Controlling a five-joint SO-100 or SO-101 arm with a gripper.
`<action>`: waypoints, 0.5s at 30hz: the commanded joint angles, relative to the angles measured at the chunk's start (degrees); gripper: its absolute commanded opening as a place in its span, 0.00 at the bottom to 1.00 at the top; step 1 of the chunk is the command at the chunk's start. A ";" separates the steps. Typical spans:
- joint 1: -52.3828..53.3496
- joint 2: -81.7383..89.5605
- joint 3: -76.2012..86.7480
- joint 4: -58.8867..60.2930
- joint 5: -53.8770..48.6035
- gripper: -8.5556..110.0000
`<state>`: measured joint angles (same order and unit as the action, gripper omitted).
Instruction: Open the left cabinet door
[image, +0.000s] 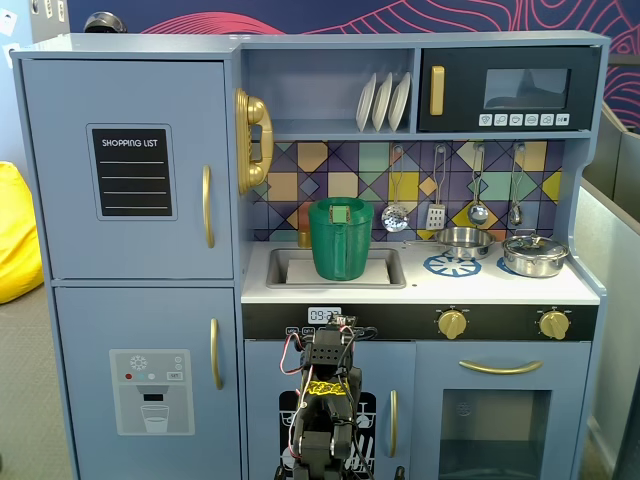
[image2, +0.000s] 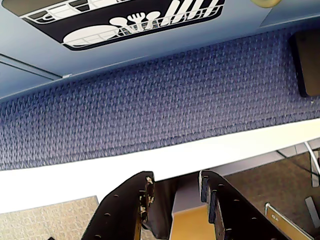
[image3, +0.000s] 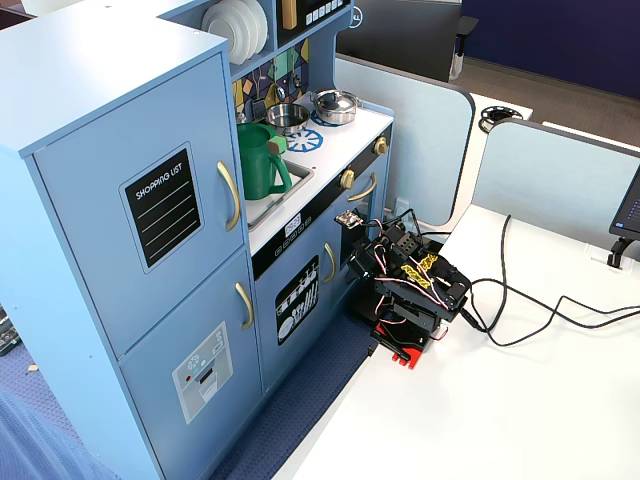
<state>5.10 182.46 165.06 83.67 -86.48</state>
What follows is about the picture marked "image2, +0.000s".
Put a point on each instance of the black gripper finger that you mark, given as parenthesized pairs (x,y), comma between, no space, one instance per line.
(237,217)
(117,212)

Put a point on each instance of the blue dishwasher door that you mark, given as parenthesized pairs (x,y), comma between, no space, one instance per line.
(37,45)

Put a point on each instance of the blue toy kitchen cabinet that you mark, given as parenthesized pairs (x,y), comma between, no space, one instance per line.
(295,11)

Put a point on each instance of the yellow block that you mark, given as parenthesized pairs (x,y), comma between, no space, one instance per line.
(190,225)

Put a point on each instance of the white bent tube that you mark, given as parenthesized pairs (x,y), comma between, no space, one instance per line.
(312,160)

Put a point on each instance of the blue woven mat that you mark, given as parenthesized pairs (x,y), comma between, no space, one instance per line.
(150,105)

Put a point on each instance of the black dishwasher sticker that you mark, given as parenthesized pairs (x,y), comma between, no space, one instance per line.
(75,25)

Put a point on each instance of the metal bracket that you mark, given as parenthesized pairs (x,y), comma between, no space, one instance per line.
(277,220)

